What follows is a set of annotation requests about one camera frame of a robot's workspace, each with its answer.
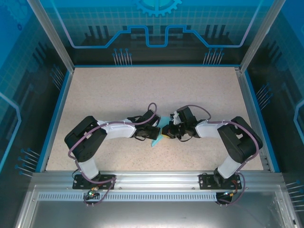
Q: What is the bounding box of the aluminium side rail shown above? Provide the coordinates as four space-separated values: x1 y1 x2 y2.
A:
234 66 273 172

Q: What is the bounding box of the grey metal shelf plate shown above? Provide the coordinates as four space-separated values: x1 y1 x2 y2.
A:
14 185 300 228

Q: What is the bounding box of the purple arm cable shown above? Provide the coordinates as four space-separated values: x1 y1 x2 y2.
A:
67 102 160 208
180 104 260 206

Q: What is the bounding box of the slotted grey cable duct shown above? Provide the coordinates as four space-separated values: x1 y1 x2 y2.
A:
37 192 219 202

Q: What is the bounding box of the aluminium mounting rail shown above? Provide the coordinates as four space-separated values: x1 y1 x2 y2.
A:
32 171 285 190

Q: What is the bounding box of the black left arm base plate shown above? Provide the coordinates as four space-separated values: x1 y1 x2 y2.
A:
72 174 117 190

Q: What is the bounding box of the aluminium frame post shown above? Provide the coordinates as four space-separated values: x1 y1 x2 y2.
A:
239 0 286 72
26 0 75 72

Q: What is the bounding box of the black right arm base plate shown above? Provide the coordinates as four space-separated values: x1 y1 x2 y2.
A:
199 172 247 190

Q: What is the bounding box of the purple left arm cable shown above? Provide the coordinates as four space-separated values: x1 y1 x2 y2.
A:
67 102 160 208

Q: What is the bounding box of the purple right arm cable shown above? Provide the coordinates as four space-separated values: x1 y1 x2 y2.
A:
180 104 260 206

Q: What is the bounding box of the teal cloth piece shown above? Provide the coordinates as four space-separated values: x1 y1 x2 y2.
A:
151 115 170 148

